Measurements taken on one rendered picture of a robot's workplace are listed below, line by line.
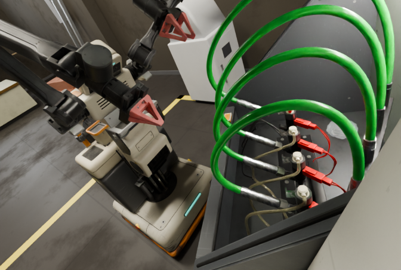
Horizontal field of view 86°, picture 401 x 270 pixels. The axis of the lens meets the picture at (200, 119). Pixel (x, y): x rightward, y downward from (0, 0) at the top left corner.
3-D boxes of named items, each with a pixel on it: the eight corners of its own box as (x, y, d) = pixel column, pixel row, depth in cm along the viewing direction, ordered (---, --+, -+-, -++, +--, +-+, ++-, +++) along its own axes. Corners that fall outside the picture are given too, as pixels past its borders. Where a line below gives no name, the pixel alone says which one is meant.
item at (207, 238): (234, 132, 107) (225, 107, 98) (243, 131, 106) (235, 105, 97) (214, 281, 61) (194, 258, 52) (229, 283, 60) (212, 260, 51)
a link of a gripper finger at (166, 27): (199, 27, 63) (175, 8, 64) (187, 30, 57) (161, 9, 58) (190, 46, 67) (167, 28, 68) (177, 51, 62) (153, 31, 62)
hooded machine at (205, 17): (250, 83, 295) (225, -21, 224) (231, 107, 265) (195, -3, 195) (212, 82, 335) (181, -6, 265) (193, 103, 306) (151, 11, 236)
